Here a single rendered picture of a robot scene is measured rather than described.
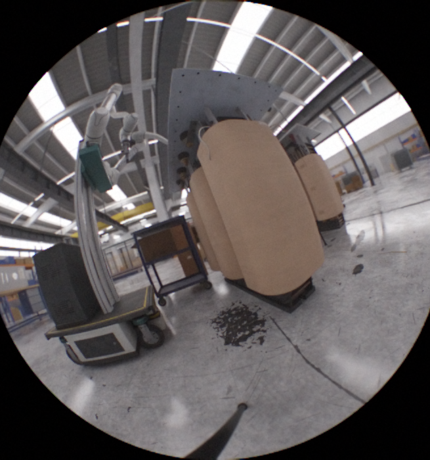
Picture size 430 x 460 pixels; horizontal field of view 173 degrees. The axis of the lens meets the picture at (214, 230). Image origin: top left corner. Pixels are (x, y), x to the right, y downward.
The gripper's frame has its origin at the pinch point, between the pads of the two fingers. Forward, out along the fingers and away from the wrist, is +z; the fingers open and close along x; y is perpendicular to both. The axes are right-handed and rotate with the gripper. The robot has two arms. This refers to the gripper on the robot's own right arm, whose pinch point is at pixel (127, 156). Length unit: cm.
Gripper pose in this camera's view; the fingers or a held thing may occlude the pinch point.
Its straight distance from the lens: 130.5
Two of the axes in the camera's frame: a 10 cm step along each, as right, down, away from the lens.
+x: 4.2, -1.9, -8.9
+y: -8.4, 3.0, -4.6
